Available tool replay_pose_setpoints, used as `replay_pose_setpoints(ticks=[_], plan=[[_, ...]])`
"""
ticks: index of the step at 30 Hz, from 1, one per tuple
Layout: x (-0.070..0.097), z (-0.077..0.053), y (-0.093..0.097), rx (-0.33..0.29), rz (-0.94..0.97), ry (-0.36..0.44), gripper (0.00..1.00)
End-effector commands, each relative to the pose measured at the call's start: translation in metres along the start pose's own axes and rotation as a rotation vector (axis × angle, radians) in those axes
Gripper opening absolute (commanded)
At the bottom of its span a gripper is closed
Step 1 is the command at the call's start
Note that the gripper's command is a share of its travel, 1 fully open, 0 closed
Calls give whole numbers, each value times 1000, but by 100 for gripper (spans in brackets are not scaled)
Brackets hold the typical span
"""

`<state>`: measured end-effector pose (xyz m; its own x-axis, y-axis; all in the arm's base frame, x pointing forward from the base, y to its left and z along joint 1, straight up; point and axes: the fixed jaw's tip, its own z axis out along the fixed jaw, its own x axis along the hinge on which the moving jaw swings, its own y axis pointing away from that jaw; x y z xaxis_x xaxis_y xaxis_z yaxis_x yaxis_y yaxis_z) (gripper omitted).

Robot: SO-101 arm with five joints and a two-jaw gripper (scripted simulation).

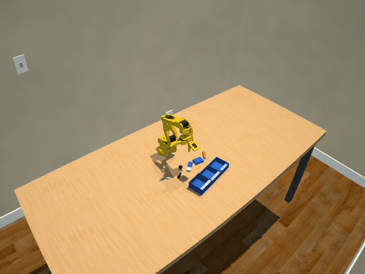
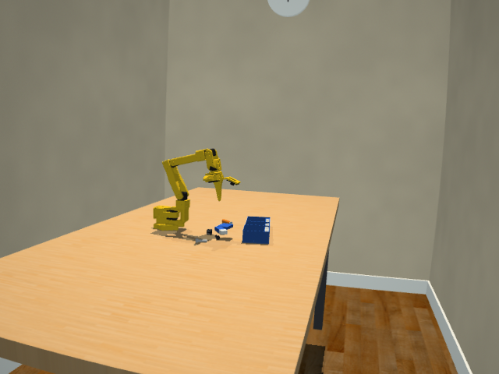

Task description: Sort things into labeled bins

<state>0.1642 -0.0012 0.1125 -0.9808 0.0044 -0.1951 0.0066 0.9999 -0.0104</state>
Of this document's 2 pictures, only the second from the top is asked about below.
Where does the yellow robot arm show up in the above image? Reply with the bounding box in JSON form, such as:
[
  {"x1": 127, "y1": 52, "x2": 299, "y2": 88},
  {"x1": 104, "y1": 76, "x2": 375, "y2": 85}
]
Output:
[{"x1": 154, "y1": 149, "x2": 221, "y2": 231}]

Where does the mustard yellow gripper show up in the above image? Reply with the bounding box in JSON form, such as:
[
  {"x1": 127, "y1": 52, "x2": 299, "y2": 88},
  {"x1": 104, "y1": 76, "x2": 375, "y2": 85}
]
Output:
[{"x1": 203, "y1": 170, "x2": 240, "y2": 201}]

